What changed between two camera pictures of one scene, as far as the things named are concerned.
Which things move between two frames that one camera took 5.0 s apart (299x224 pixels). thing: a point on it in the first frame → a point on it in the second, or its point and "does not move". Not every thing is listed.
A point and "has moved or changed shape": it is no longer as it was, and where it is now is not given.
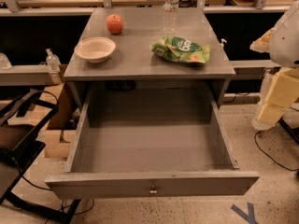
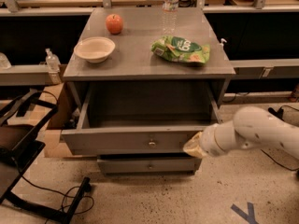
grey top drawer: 150,143 has moved or changed shape
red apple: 115,23 does not move
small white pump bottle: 221,44 does not move
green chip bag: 180,49 does not move
